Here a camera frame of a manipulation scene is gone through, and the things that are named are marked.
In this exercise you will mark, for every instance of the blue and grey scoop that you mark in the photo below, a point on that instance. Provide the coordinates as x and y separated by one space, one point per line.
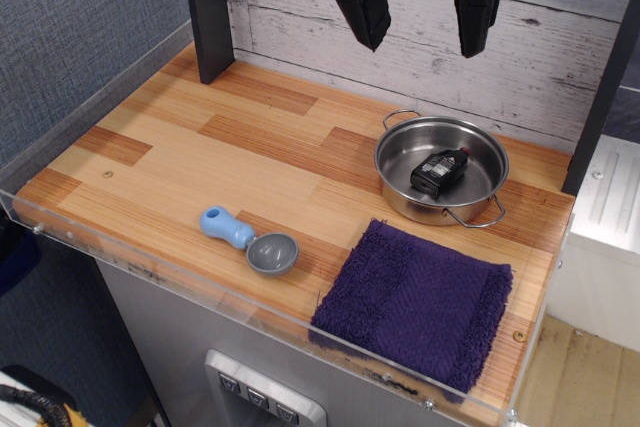
270 254

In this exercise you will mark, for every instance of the purple cloth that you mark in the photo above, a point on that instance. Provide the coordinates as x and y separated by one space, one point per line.
423 306

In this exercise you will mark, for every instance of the small black bottle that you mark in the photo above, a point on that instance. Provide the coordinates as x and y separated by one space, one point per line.
440 171

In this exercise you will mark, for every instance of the white box at right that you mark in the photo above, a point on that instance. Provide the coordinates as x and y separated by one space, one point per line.
596 286

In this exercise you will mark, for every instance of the grey control panel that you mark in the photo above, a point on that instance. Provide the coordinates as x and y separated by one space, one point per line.
257 399

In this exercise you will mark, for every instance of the clear acrylic guard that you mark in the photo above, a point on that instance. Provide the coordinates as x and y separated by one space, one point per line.
284 153

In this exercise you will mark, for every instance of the yellow object at corner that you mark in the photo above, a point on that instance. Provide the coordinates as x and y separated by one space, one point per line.
76 418

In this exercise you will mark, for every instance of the steel pot with handles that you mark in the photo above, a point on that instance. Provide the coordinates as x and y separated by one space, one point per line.
472 201

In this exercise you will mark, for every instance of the dark right post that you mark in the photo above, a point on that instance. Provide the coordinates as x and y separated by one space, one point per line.
612 77

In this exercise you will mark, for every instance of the dark post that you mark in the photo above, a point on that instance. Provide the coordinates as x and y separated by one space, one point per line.
212 37
612 77

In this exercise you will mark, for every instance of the dark left post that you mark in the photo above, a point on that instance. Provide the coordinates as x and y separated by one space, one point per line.
212 37

